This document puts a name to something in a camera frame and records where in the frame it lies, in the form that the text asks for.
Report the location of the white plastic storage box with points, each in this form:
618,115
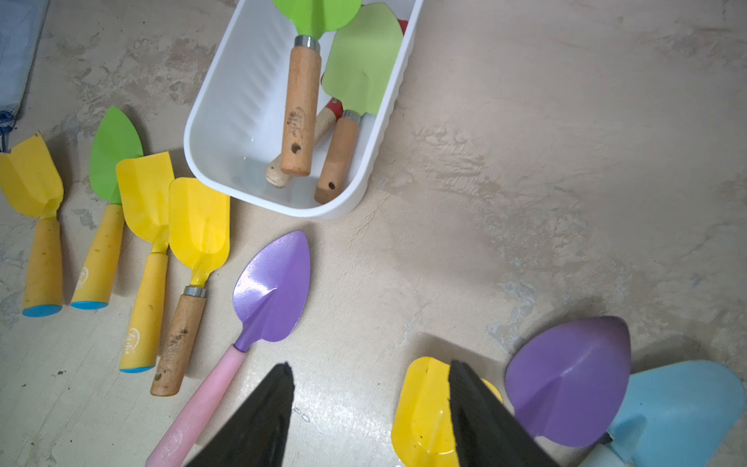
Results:
235,128

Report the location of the purple shovel pink handle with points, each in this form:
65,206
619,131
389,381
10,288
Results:
568,383
268,299

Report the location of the light green shovel wooden handle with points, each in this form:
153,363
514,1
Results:
358,69

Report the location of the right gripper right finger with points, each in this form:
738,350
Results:
486,434

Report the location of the light blue shovel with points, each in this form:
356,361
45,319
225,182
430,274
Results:
675,415

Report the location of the purple shovel pink handle right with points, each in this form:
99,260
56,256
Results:
568,383

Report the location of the yellow shovel wooden handle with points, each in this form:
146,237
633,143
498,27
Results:
200,240

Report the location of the yellow shovel blue tip right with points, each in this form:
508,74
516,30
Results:
422,433

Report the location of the red shovel wooden handle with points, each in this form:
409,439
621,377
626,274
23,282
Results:
329,110

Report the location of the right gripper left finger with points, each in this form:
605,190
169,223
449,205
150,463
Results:
256,434

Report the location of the yellow shovel far left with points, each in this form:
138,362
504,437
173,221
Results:
34,188

